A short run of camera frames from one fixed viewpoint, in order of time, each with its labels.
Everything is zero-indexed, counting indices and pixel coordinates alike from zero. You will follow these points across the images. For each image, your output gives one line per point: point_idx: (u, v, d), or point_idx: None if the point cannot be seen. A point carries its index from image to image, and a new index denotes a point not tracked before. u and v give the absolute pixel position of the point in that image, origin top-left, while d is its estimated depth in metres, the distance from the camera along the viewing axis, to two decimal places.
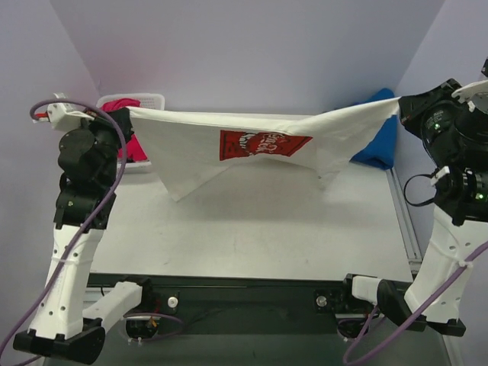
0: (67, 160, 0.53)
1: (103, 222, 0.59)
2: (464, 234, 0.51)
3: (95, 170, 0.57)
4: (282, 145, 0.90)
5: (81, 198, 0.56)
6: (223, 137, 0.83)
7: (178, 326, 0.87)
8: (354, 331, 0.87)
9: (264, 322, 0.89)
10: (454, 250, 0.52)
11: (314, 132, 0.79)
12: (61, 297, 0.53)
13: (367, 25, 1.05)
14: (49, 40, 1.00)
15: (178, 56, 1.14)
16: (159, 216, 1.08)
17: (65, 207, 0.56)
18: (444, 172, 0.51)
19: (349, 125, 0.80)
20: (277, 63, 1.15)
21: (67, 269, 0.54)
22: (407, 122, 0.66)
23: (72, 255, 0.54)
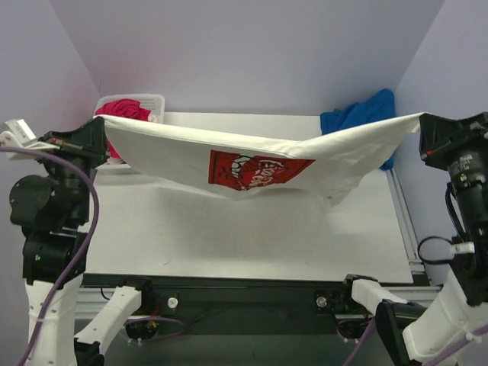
0: (23, 217, 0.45)
1: (80, 267, 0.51)
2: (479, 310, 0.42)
3: (61, 216, 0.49)
4: (279, 174, 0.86)
5: (47, 249, 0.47)
6: (214, 158, 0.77)
7: (178, 326, 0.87)
8: (355, 332, 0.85)
9: (266, 323, 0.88)
10: (463, 320, 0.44)
11: (319, 154, 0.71)
12: (46, 356, 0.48)
13: (367, 27, 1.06)
14: (49, 40, 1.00)
15: (178, 57, 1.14)
16: (159, 216, 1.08)
17: (31, 262, 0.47)
18: (468, 251, 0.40)
19: (360, 145, 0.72)
20: (277, 65, 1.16)
21: (47, 327, 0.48)
22: (428, 156, 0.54)
23: (50, 311, 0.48)
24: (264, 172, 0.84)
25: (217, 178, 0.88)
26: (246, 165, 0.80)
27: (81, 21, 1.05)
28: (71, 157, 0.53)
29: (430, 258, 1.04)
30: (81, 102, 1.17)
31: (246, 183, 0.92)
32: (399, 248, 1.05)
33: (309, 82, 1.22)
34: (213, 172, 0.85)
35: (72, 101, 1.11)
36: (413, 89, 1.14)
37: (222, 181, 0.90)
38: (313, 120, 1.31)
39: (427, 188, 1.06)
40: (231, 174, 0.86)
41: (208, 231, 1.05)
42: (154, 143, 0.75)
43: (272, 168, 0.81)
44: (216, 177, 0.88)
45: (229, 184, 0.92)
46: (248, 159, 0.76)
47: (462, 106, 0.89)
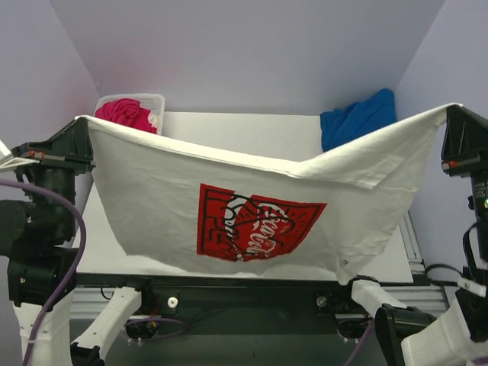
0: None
1: (71, 284, 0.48)
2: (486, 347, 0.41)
3: (44, 238, 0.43)
4: (282, 235, 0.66)
5: (34, 270, 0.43)
6: (204, 200, 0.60)
7: (178, 326, 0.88)
8: (354, 331, 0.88)
9: (265, 322, 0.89)
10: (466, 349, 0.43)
11: (328, 177, 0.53)
12: None
13: (367, 26, 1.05)
14: (49, 40, 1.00)
15: (178, 56, 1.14)
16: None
17: (19, 286, 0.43)
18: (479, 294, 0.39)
19: (383, 158, 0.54)
20: (277, 64, 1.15)
21: (40, 348, 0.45)
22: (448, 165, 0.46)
23: (42, 332, 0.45)
24: (265, 230, 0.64)
25: (207, 242, 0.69)
26: (241, 216, 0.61)
27: (80, 21, 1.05)
28: (52, 170, 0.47)
29: (430, 258, 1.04)
30: (81, 102, 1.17)
31: (241, 252, 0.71)
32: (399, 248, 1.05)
33: (309, 81, 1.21)
34: (200, 233, 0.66)
35: (72, 101, 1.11)
36: (414, 89, 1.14)
37: (213, 247, 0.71)
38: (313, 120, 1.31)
39: (427, 188, 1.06)
40: (223, 235, 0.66)
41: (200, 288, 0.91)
42: (136, 168, 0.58)
43: (273, 223, 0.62)
44: (204, 241, 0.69)
45: (222, 254, 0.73)
46: (245, 201, 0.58)
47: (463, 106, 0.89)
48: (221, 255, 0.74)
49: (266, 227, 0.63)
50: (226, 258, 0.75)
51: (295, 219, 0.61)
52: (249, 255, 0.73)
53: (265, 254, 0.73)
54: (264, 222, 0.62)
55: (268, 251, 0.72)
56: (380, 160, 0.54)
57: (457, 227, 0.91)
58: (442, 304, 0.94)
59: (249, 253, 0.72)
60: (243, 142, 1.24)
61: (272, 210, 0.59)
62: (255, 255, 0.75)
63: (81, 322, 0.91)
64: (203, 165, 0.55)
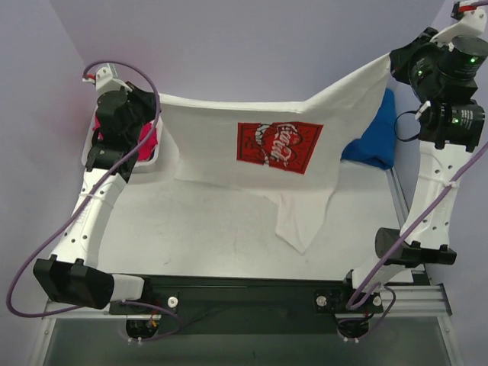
0: (104, 112, 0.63)
1: (126, 174, 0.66)
2: (447, 158, 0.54)
3: (125, 127, 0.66)
4: (296, 146, 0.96)
5: (110, 151, 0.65)
6: (242, 131, 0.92)
7: (176, 325, 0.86)
8: (354, 330, 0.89)
9: (265, 322, 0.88)
10: (438, 173, 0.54)
11: (323, 105, 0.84)
12: (84, 227, 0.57)
13: (367, 25, 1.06)
14: (49, 38, 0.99)
15: (179, 56, 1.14)
16: (160, 217, 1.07)
17: (96, 155, 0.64)
18: (424, 107, 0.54)
19: (351, 94, 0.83)
20: (277, 63, 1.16)
21: (93, 203, 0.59)
22: (396, 74, 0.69)
23: (99, 191, 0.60)
24: (284, 139, 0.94)
25: (245, 151, 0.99)
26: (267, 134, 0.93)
27: (80, 20, 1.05)
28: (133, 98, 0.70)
29: None
30: (81, 101, 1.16)
31: (268, 156, 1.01)
32: None
33: (309, 81, 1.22)
34: (240, 138, 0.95)
35: (72, 99, 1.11)
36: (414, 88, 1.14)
37: (248, 152, 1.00)
38: None
39: None
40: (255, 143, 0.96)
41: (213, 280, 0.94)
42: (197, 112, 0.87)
43: (289, 133, 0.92)
44: (243, 147, 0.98)
45: (253, 159, 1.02)
46: (268, 126, 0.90)
47: None
48: (253, 161, 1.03)
49: (284, 136, 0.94)
50: (257, 162, 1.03)
51: (301, 135, 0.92)
52: (273, 160, 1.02)
53: (284, 162, 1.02)
54: (283, 131, 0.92)
55: (287, 158, 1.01)
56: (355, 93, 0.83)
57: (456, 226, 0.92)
58: (442, 303, 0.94)
59: (274, 158, 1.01)
60: None
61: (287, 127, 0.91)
62: (277, 164, 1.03)
63: (81, 322, 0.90)
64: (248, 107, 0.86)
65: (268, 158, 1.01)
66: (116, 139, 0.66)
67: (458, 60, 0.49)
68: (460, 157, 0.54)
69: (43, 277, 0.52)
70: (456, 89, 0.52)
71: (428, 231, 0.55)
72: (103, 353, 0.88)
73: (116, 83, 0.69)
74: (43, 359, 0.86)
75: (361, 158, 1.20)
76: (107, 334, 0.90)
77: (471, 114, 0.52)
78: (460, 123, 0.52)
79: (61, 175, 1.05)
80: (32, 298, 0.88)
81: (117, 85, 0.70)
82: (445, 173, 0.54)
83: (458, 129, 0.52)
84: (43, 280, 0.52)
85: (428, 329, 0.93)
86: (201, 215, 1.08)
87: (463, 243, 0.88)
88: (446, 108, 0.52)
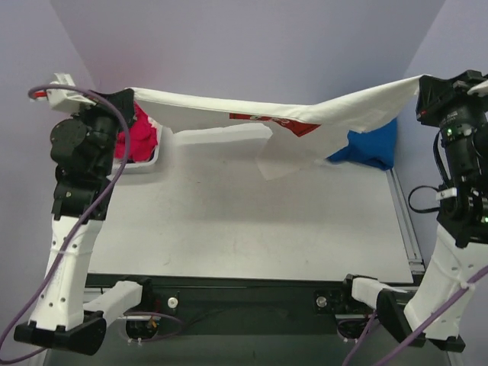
0: (60, 152, 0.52)
1: (102, 213, 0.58)
2: (470, 257, 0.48)
3: (90, 162, 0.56)
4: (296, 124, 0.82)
5: (79, 190, 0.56)
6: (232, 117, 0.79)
7: (178, 326, 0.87)
8: (354, 331, 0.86)
9: (265, 322, 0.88)
10: (456, 271, 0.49)
11: (329, 118, 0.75)
12: (60, 290, 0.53)
13: (369, 25, 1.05)
14: (51, 39, 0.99)
15: (180, 57, 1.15)
16: (161, 218, 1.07)
17: (62, 198, 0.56)
18: (452, 194, 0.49)
19: (367, 110, 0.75)
20: (279, 64, 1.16)
21: (67, 260, 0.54)
22: (422, 119, 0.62)
23: (72, 245, 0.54)
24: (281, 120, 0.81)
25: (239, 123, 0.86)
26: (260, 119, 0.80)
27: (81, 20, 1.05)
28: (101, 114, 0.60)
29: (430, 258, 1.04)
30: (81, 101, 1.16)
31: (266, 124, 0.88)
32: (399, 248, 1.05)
33: (310, 80, 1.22)
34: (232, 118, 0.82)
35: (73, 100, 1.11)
36: None
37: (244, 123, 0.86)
38: None
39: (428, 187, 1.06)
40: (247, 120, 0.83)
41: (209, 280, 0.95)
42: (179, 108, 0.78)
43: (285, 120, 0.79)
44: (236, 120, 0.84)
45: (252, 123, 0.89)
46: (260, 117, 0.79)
47: None
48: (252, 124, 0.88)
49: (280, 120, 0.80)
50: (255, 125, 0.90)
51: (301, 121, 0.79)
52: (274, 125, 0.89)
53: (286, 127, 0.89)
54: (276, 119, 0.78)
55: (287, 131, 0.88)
56: (366, 113, 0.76)
57: None
58: None
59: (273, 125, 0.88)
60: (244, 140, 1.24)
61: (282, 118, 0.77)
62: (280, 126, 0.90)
63: None
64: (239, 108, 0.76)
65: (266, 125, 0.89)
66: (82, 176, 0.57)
67: None
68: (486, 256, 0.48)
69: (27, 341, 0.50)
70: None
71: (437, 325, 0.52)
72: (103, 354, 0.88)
73: (72, 101, 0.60)
74: (44, 359, 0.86)
75: (361, 158, 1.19)
76: (107, 334, 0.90)
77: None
78: None
79: None
80: None
81: (75, 102, 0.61)
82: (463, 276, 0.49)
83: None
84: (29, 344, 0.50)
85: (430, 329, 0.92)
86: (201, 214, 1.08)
87: None
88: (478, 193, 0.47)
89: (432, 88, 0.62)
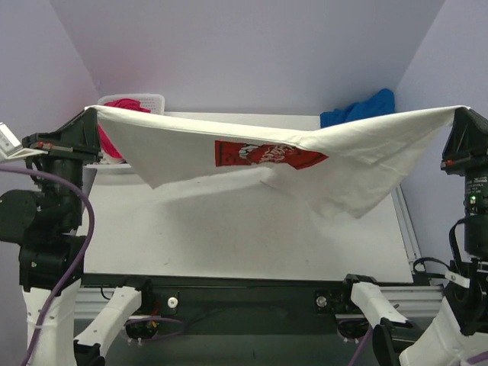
0: (11, 235, 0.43)
1: (75, 273, 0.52)
2: (473, 342, 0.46)
3: (53, 226, 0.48)
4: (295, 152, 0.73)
5: (44, 258, 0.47)
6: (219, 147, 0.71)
7: (179, 326, 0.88)
8: (354, 332, 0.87)
9: (265, 322, 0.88)
10: (457, 350, 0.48)
11: (335, 146, 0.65)
12: (47, 358, 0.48)
13: (367, 27, 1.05)
14: (50, 40, 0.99)
15: (178, 58, 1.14)
16: (159, 218, 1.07)
17: (29, 269, 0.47)
18: (464, 287, 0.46)
19: (384, 137, 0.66)
20: (278, 65, 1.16)
21: (46, 336, 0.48)
22: (448, 168, 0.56)
23: (49, 317, 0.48)
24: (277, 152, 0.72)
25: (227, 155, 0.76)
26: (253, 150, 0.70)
27: (81, 22, 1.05)
28: (61, 159, 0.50)
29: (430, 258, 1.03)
30: (81, 103, 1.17)
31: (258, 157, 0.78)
32: (399, 249, 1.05)
33: (309, 81, 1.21)
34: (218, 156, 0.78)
35: (72, 101, 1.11)
36: (414, 90, 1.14)
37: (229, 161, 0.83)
38: (312, 120, 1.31)
39: (427, 187, 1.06)
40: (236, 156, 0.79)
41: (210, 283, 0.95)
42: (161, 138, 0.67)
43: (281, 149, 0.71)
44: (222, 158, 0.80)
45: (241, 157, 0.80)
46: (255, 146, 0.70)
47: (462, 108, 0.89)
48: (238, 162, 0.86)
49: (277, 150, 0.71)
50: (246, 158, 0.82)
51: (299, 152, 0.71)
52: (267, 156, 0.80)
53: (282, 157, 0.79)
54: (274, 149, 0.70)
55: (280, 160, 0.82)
56: (383, 142, 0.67)
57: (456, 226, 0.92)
58: None
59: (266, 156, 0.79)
60: None
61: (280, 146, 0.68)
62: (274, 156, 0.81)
63: (81, 322, 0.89)
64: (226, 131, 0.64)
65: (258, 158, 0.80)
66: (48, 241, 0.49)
67: None
68: None
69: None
70: None
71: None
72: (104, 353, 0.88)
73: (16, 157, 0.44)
74: None
75: None
76: None
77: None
78: None
79: None
80: None
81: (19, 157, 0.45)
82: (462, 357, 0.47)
83: None
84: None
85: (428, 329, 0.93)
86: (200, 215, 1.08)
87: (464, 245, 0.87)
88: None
89: (467, 132, 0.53)
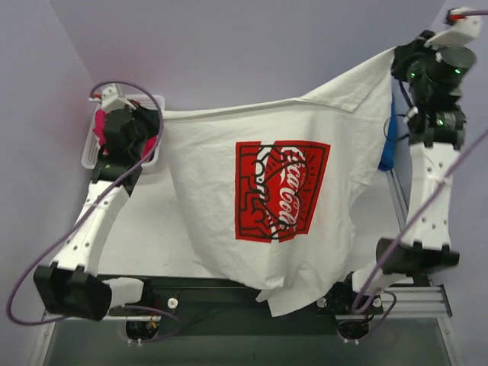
0: (109, 129, 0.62)
1: (130, 187, 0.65)
2: (438, 156, 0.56)
3: (128, 142, 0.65)
4: (303, 190, 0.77)
5: (116, 165, 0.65)
6: (239, 158, 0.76)
7: (175, 326, 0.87)
8: (354, 332, 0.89)
9: (265, 322, 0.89)
10: (431, 171, 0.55)
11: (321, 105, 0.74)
12: (88, 235, 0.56)
13: (368, 28, 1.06)
14: (51, 40, 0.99)
15: (178, 59, 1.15)
16: (160, 217, 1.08)
17: (101, 169, 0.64)
18: (412, 112, 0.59)
19: (356, 88, 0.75)
20: (278, 65, 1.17)
21: (96, 213, 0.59)
22: (395, 72, 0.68)
23: (104, 202, 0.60)
24: (292, 183, 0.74)
25: (243, 213, 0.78)
26: (269, 168, 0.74)
27: (81, 22, 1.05)
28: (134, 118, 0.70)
29: None
30: (81, 103, 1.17)
31: (274, 222, 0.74)
32: None
33: (309, 81, 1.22)
34: (238, 200, 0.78)
35: (72, 100, 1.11)
36: None
37: (248, 224, 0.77)
38: None
39: None
40: (257, 200, 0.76)
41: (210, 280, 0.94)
42: (191, 142, 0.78)
43: (296, 169, 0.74)
44: (241, 213, 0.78)
45: (257, 235, 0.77)
46: (271, 149, 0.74)
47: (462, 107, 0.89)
48: (257, 237, 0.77)
49: (292, 177, 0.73)
50: (260, 242, 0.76)
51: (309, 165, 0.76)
52: (283, 228, 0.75)
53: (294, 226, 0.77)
54: (290, 169, 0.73)
55: (296, 220, 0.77)
56: (356, 87, 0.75)
57: (456, 226, 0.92)
58: (442, 304, 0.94)
59: (283, 226, 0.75)
60: None
61: (294, 152, 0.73)
62: (287, 233, 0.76)
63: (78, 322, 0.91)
64: (226, 117, 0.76)
65: (274, 228, 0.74)
66: (120, 153, 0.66)
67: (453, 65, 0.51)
68: (447, 155, 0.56)
69: (43, 289, 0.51)
70: (441, 97, 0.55)
71: (426, 225, 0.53)
72: (102, 354, 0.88)
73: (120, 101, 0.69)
74: (43, 360, 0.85)
75: None
76: (107, 333, 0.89)
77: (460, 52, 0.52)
78: (444, 125, 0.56)
79: (62, 177, 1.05)
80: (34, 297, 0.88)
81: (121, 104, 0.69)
82: (435, 173, 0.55)
83: (446, 130, 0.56)
84: (43, 291, 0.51)
85: (428, 333, 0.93)
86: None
87: (464, 245, 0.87)
88: (431, 129, 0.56)
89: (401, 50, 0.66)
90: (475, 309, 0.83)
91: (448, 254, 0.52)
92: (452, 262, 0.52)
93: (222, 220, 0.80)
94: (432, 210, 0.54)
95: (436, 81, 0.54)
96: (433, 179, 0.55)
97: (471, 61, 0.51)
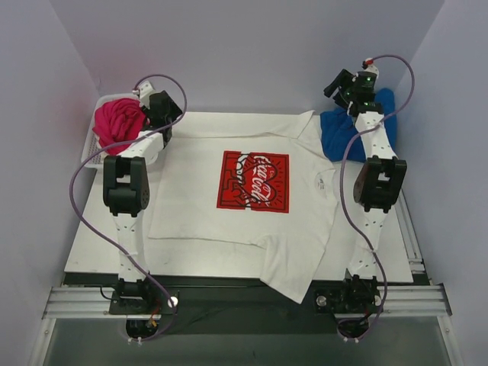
0: (154, 99, 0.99)
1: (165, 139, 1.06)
2: (370, 117, 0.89)
3: (168, 109, 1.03)
4: (273, 181, 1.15)
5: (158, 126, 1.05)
6: (226, 159, 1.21)
7: (169, 319, 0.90)
8: (354, 331, 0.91)
9: (265, 321, 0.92)
10: (370, 123, 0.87)
11: (276, 142, 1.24)
12: (140, 147, 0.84)
13: (367, 27, 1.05)
14: (50, 38, 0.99)
15: (177, 57, 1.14)
16: (153, 212, 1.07)
17: None
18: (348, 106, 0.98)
19: (294, 127, 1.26)
20: (277, 64, 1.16)
21: (145, 142, 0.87)
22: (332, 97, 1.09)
23: (152, 136, 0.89)
24: (261, 174, 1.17)
25: (225, 191, 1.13)
26: (246, 166, 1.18)
27: (79, 20, 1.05)
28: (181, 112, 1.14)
29: (430, 258, 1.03)
30: (81, 102, 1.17)
31: (248, 197, 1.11)
32: (399, 248, 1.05)
33: (309, 80, 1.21)
34: (222, 183, 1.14)
35: (72, 100, 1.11)
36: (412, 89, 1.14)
37: (229, 197, 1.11)
38: (312, 120, 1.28)
39: (426, 187, 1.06)
40: (235, 184, 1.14)
41: (216, 259, 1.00)
42: (204, 143, 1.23)
43: (264, 169, 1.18)
44: (223, 191, 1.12)
45: (234, 204, 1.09)
46: (246, 157, 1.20)
47: (462, 107, 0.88)
48: (235, 206, 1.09)
49: (261, 171, 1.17)
50: (237, 210, 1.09)
51: (274, 171, 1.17)
52: (255, 201, 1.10)
53: (267, 203, 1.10)
54: (259, 169, 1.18)
55: (268, 200, 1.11)
56: (292, 128, 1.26)
57: (456, 226, 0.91)
58: (442, 303, 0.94)
59: (255, 200, 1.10)
60: (242, 139, 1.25)
61: (262, 159, 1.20)
62: (260, 207, 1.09)
63: (77, 323, 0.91)
64: (222, 137, 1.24)
65: (248, 200, 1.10)
66: (158, 119, 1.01)
67: (365, 78, 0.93)
68: (376, 115, 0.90)
69: (109, 170, 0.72)
70: (364, 97, 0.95)
71: (377, 150, 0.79)
72: (102, 354, 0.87)
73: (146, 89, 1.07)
74: (43, 360, 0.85)
75: (361, 156, 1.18)
76: (107, 333, 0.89)
77: (370, 67, 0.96)
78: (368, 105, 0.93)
79: (62, 176, 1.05)
80: (36, 296, 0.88)
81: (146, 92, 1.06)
82: (373, 123, 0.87)
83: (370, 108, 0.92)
84: (108, 171, 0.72)
85: (430, 333, 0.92)
86: (182, 204, 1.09)
87: (465, 244, 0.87)
88: (363, 107, 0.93)
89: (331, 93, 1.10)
90: (476, 309, 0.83)
91: (399, 162, 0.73)
92: (404, 165, 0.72)
93: (211, 199, 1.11)
94: (379, 139, 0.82)
95: (357, 87, 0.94)
96: (371, 126, 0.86)
97: (372, 74, 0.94)
